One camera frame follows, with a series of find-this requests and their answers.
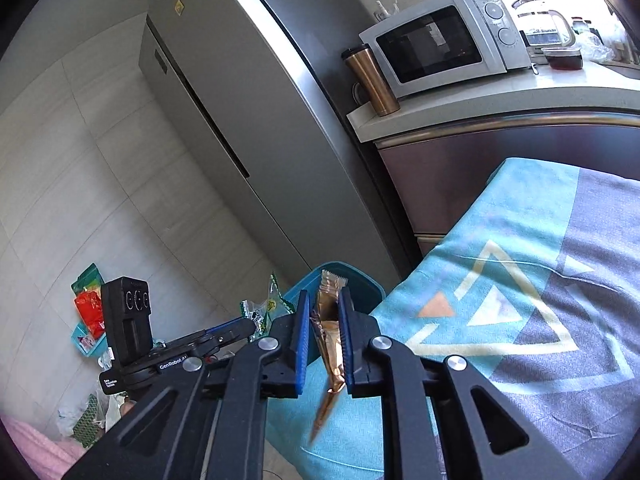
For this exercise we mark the green yellow crumpled packet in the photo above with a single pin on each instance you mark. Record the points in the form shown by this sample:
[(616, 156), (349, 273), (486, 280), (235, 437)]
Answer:
[(272, 305)]

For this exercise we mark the copper travel mug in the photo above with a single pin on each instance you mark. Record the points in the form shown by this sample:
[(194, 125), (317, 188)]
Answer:
[(372, 80)]

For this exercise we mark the grey refrigerator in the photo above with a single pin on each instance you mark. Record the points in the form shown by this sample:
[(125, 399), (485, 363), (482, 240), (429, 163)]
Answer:
[(280, 110)]

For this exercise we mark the silver microwave oven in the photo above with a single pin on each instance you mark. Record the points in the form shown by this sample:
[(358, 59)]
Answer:
[(425, 45)]

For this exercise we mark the teal snack packet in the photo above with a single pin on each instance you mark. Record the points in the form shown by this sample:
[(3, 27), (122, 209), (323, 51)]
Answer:
[(86, 342)]

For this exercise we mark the clear plastic bag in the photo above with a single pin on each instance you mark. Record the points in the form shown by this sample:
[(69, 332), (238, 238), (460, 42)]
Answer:
[(600, 47)]

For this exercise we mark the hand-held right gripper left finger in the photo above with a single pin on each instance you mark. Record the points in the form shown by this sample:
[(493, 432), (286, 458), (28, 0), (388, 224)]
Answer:
[(301, 345)]

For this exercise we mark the glass electric kettle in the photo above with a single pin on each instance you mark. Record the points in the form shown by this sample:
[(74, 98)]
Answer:
[(542, 25)]

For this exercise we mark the green mesh bag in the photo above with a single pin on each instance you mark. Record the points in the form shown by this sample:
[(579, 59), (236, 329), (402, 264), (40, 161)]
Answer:
[(90, 420)]

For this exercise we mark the green snack packet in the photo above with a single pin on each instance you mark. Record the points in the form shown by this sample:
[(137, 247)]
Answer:
[(89, 277)]

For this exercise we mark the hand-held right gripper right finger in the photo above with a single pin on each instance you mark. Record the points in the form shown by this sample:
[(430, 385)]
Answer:
[(346, 345)]

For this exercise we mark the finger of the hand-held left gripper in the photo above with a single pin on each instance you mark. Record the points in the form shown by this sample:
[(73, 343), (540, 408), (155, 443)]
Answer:
[(227, 330)]

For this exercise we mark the gold snack wrapper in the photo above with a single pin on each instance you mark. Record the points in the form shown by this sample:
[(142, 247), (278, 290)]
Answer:
[(327, 320)]

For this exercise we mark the red snack packet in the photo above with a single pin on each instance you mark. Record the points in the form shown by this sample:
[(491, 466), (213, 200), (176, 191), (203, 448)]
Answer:
[(90, 315)]

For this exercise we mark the dark bowl with lid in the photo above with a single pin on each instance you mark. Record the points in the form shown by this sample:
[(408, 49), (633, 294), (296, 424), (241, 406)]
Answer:
[(562, 57)]

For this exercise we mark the kitchen counter cabinet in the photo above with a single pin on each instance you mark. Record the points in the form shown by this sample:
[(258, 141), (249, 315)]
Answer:
[(475, 170)]

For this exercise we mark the teal grey printed tablecloth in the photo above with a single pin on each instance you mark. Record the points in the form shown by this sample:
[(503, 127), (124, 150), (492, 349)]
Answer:
[(500, 220)]

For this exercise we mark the blue waste bin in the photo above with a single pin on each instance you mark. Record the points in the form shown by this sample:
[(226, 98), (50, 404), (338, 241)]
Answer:
[(367, 290)]

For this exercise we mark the pink cloth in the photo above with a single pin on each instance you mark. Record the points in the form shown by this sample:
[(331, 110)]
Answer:
[(35, 452)]

